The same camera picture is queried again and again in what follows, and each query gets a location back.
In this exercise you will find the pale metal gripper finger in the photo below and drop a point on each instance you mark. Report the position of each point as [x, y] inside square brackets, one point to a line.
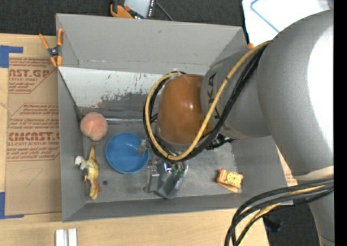
[153, 180]
[142, 147]

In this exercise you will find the blue bowl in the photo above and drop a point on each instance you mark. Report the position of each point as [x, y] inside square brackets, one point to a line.
[122, 155]

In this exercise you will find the pink toy peach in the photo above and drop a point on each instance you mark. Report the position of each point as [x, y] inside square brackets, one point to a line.
[93, 126]

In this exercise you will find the orange and yellow toy telephone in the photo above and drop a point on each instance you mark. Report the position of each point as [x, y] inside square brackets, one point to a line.
[230, 180]

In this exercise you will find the grey metal bin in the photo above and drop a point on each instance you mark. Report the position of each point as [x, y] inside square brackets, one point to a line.
[130, 44]

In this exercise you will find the brown cardboard board red print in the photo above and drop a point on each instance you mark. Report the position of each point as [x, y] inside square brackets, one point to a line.
[32, 120]

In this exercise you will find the black cylinder on white bracket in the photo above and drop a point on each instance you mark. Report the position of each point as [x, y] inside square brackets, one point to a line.
[218, 142]

